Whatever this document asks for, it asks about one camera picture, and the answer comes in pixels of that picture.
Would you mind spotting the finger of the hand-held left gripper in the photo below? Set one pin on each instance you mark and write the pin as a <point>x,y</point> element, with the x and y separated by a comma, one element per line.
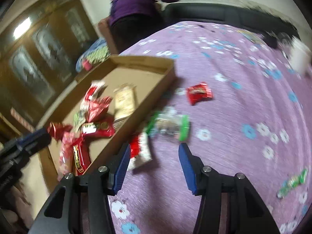
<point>33,136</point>

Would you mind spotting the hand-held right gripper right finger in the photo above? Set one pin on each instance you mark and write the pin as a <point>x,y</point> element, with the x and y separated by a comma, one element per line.
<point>187,170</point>

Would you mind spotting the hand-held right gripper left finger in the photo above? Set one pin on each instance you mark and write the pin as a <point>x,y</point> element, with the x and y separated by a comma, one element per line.
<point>120,170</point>

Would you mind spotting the red foil snack packet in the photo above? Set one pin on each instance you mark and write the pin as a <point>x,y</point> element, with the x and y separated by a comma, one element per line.
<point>58,128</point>

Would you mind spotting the red white snack packet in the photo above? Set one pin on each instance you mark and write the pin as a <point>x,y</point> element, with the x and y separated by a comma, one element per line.
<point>141,151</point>

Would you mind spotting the green clear snack packet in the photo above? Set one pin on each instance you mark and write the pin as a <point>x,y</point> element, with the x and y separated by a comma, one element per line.
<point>170,125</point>

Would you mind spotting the pile of snack packets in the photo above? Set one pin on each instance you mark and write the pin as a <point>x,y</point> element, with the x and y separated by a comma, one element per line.
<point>97,109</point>

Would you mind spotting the brown cardboard box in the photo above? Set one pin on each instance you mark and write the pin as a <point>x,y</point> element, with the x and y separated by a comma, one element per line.
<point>143,75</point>

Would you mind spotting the red square snack packet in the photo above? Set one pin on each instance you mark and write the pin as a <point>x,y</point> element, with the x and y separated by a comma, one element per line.
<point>199,92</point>

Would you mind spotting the wooden glass-panel door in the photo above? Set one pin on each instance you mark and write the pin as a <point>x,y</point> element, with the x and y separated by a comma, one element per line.
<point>48,43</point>

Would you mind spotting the blue floral blanket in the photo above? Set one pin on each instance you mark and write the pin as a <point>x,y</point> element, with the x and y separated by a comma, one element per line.
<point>93,54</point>

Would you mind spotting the green candy packet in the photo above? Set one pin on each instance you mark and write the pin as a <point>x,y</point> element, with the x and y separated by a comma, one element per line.
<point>292,182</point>

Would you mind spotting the folded notebook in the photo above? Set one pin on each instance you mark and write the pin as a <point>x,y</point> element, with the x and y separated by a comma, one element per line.
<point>251,36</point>

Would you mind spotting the black cup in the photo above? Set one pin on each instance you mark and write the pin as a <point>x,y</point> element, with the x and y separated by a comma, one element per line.
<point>271,40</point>

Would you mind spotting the white plastic jar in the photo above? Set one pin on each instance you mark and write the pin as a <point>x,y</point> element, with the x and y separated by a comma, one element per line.
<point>301,56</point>

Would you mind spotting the black leather sofa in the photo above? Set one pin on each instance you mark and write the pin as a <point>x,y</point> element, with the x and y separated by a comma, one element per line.
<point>219,12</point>

